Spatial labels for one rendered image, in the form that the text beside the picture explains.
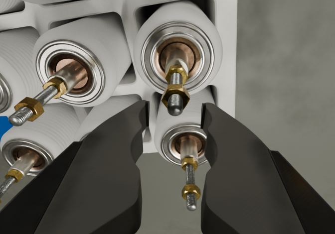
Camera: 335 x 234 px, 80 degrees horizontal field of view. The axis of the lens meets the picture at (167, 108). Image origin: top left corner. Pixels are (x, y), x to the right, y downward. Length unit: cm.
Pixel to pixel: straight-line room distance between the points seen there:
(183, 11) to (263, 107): 41
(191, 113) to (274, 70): 32
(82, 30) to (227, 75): 19
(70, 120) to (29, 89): 9
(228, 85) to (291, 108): 32
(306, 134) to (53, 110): 62
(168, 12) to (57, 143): 24
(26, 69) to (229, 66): 27
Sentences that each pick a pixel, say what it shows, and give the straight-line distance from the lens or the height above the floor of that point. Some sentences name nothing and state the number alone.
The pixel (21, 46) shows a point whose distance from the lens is 33.
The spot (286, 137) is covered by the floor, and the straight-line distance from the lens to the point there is 66.
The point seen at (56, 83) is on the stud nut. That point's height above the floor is 29.
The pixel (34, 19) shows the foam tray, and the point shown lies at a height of 18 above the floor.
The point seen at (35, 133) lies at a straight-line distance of 34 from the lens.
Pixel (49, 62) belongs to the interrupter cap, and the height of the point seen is 25.
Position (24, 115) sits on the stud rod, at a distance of 18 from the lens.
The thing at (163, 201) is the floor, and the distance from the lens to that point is 83.
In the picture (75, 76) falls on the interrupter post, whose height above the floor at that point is 26.
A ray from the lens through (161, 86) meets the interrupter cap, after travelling 22.
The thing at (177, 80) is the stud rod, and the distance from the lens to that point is 15.
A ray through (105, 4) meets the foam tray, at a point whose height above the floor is 18.
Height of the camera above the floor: 46
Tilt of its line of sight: 58 degrees down
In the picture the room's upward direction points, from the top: 174 degrees counter-clockwise
